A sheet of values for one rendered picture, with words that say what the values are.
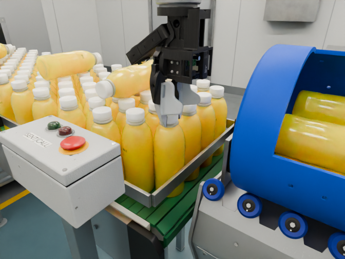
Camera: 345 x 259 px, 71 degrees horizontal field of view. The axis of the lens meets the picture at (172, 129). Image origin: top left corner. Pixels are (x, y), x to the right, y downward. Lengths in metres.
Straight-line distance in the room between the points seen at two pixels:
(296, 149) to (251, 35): 3.56
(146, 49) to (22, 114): 0.50
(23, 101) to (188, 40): 0.56
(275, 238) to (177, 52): 0.36
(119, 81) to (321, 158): 0.41
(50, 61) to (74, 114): 0.22
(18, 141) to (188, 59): 0.30
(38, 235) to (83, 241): 1.33
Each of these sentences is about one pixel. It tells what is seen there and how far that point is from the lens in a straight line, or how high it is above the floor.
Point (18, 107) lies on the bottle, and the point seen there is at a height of 1.03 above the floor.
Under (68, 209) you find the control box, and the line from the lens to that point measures 0.39.
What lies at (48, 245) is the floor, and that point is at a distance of 1.79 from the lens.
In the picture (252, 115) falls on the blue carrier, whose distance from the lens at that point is 0.37.
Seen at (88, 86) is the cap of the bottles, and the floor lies 1.10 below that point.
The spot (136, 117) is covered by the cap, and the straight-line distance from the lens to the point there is 0.49.
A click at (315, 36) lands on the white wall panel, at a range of 3.79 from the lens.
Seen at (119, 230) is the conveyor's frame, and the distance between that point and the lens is 0.58.
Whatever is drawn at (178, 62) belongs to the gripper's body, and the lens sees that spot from 0.42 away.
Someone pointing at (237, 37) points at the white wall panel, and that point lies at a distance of 4.00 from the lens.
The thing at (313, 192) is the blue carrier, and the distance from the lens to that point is 0.39.
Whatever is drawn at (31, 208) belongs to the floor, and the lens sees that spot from 2.09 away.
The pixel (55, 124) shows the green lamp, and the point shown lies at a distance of 0.46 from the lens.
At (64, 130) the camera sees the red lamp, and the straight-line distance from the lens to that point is 0.43.
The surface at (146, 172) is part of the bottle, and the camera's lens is 0.55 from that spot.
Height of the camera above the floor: 1.29
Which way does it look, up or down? 27 degrees down
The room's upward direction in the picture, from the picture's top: straight up
